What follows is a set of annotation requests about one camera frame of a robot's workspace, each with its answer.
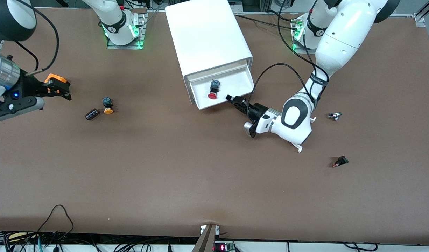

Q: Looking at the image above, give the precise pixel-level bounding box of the aluminium frame profile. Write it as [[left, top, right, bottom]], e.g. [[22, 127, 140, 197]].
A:
[[413, 0, 429, 28]]

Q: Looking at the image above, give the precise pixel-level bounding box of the red display device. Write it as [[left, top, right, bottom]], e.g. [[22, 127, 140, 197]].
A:
[[213, 241, 237, 252]]

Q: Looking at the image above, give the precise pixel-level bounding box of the orange switch box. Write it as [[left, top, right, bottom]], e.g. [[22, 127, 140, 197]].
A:
[[44, 73, 69, 96]]

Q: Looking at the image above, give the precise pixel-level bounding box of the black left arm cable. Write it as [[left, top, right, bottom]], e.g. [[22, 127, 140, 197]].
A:
[[249, 0, 329, 106]]

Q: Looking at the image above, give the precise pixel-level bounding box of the white plastic half ring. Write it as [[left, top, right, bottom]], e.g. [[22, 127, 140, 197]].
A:
[[292, 117, 317, 153]]

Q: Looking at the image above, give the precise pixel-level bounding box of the brown camera mast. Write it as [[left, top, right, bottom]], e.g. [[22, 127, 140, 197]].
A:
[[192, 224, 218, 252]]

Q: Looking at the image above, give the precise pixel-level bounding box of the red push button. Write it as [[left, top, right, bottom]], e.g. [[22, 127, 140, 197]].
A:
[[208, 80, 221, 100]]

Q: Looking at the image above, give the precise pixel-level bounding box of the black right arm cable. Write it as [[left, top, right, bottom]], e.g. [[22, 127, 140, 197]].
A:
[[14, 40, 39, 71], [25, 0, 60, 76]]

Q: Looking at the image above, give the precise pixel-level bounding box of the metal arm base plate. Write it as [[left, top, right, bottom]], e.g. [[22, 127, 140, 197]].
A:
[[292, 19, 318, 54], [107, 9, 146, 50]]

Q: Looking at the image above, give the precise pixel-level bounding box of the black table cable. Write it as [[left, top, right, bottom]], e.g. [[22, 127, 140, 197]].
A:
[[234, 12, 302, 28], [267, 9, 300, 22]]

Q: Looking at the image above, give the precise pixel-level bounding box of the black looped cable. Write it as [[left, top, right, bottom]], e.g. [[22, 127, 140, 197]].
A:
[[36, 205, 75, 243]]

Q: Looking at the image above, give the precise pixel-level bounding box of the white drawer cabinet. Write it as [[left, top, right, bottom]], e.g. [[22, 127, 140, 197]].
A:
[[165, 0, 253, 105]]

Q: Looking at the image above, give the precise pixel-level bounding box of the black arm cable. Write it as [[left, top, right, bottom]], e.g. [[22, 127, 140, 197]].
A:
[[249, 0, 329, 106], [25, 0, 60, 76], [14, 40, 39, 71]]

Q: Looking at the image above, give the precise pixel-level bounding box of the white plastic drawer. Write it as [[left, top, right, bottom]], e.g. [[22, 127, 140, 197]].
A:
[[185, 60, 250, 79], [188, 65, 255, 110]]

